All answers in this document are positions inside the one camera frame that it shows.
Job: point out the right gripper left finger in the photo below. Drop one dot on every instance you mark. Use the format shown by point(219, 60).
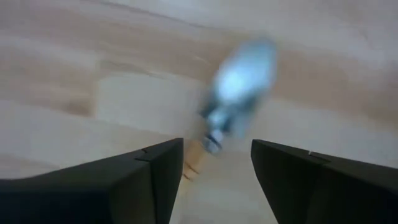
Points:
point(93, 193)

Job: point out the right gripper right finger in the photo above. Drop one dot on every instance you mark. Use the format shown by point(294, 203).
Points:
point(326, 189)

